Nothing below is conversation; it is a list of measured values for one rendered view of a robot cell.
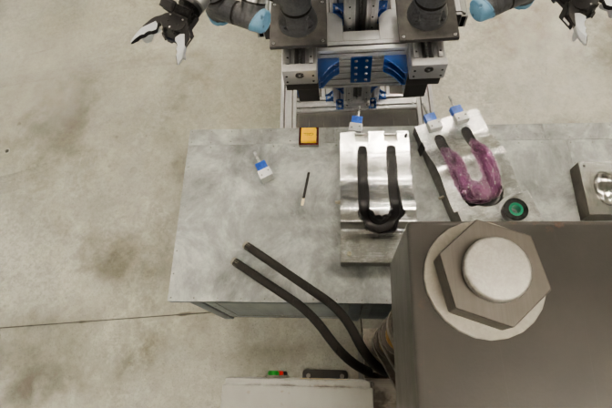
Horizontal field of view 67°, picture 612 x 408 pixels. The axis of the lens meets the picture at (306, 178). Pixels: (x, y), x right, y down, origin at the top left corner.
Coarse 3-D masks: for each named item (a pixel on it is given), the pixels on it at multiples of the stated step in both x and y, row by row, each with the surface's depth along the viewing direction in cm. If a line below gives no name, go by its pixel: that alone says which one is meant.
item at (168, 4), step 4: (160, 0) 125; (164, 0) 124; (168, 0) 124; (172, 0) 125; (160, 4) 125; (164, 4) 124; (168, 4) 124; (172, 4) 124; (176, 4) 125; (164, 8) 126; (168, 8) 124; (172, 8) 125; (176, 8) 126; (180, 8) 128; (184, 8) 130; (188, 8) 134; (172, 12) 127; (176, 12) 127; (180, 12) 129; (184, 12) 131; (188, 12) 133; (188, 16) 134
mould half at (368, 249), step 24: (360, 144) 176; (384, 144) 175; (408, 144) 174; (384, 168) 172; (408, 168) 171; (384, 192) 166; (408, 192) 165; (408, 216) 159; (360, 240) 165; (384, 240) 164; (360, 264) 164; (384, 264) 164
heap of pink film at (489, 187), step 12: (480, 144) 172; (444, 156) 172; (456, 156) 169; (480, 156) 168; (492, 156) 167; (456, 168) 166; (480, 168) 168; (492, 168) 167; (456, 180) 167; (468, 180) 166; (480, 180) 166; (492, 180) 165; (468, 192) 165; (480, 192) 164; (492, 192) 164
